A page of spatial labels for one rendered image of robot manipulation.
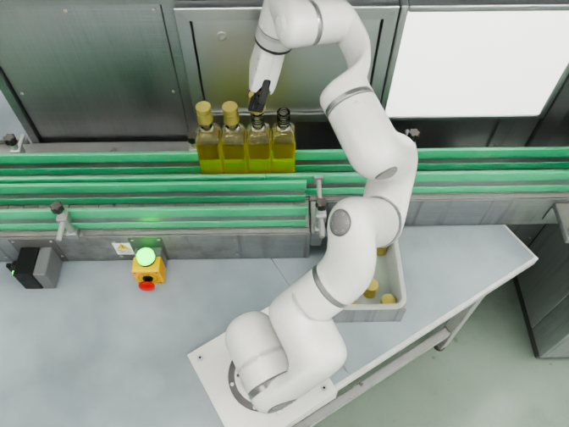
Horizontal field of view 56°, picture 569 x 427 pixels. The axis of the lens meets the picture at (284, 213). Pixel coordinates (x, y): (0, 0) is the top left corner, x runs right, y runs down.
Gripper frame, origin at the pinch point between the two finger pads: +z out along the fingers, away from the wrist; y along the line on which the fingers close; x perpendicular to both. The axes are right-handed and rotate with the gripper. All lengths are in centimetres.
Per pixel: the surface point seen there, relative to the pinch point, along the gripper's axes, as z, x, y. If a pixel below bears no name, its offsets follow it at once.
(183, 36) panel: -2.3, -16.7, -12.0
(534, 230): 54, 113, -14
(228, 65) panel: 3.7, -5.9, -12.5
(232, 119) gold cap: 6.2, -4.1, 1.7
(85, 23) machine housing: 2.5, -37.5, -16.4
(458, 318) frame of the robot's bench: 68, 84, 17
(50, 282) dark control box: 52, -42, 23
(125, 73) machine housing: 15.2, -29.0, -16.6
